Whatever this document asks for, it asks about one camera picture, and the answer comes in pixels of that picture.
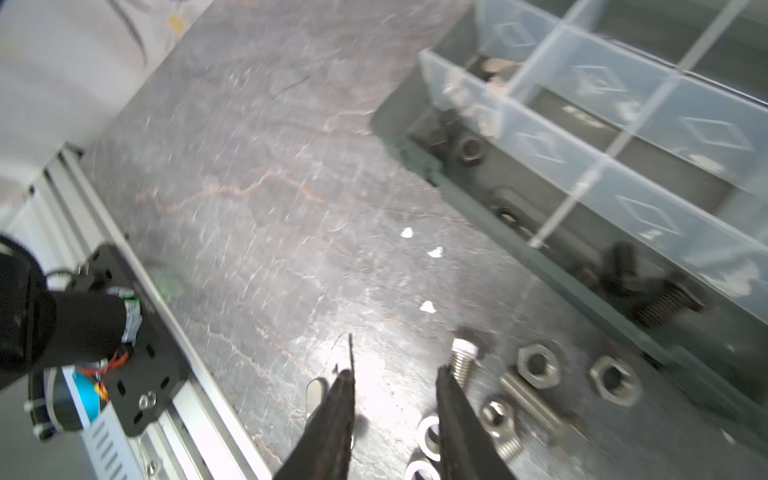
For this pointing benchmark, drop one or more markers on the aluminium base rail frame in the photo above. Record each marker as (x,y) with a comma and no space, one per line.
(98,380)

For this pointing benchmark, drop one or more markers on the black hex bolt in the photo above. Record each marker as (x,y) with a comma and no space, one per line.
(676,296)
(619,274)

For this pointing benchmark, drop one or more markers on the black hex nut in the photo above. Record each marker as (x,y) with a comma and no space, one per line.
(471,149)
(508,215)

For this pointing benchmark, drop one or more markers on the grey plastic organizer box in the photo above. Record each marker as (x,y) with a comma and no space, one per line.
(608,121)

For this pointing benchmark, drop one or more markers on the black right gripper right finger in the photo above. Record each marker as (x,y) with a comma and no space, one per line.
(466,450)

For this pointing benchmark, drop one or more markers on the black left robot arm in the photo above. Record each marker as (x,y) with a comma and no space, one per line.
(45,329)

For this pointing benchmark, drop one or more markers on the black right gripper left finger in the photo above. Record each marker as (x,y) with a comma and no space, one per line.
(325,447)

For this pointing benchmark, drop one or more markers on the silver hex bolt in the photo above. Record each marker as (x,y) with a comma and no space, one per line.
(464,354)
(553,423)

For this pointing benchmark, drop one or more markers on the silver wing nut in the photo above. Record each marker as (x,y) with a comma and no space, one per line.
(315,393)

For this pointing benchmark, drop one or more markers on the silver hex nut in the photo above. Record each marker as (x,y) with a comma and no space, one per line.
(616,381)
(539,366)
(497,418)

